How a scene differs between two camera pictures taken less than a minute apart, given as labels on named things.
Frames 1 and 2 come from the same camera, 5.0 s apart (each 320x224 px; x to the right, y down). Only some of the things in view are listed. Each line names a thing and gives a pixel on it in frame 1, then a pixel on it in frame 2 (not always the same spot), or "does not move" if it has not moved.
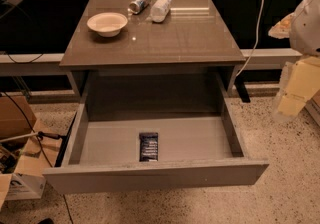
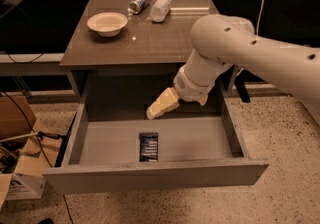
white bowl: (107, 24) does not move
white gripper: (307, 29) → (189, 88)
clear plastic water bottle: (160, 8) does not move
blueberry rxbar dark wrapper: (148, 146) does not move
